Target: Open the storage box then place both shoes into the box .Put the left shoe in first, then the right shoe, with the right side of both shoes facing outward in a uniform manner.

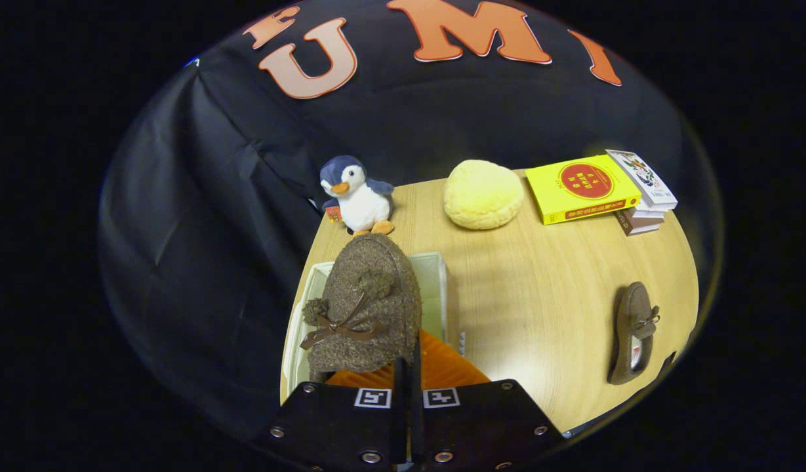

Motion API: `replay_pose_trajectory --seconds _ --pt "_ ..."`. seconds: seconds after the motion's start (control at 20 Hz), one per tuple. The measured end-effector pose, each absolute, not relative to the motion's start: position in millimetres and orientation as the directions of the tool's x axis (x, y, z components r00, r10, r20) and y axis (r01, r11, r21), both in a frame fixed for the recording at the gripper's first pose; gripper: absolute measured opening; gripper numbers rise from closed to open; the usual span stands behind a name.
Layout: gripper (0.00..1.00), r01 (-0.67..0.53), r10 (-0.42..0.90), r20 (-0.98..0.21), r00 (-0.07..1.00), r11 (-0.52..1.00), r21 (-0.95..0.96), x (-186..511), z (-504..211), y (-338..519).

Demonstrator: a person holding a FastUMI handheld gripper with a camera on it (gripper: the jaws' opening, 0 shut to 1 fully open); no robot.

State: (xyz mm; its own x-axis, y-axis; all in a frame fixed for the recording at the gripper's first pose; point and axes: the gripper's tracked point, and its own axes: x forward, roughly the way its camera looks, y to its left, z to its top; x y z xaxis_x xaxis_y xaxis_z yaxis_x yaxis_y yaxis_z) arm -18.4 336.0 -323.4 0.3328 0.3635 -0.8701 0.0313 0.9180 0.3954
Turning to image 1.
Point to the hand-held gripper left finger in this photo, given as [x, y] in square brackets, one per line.
[337, 426]

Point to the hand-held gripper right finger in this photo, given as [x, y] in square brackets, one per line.
[481, 419]

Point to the brown woolly shoe with bow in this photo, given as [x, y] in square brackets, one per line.
[370, 295]
[632, 328]

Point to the beige fabric storage box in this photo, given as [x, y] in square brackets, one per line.
[432, 288]

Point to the yellow round plush cushion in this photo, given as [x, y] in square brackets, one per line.
[483, 195]

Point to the penguin plush toy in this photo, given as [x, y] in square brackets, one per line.
[360, 200]

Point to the black backdrop cloth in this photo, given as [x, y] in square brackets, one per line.
[212, 229]

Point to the brown book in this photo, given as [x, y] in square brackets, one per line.
[639, 226]

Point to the yellow book with red circle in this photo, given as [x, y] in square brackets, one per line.
[583, 187]

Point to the white illustrated book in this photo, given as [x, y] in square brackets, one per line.
[642, 177]

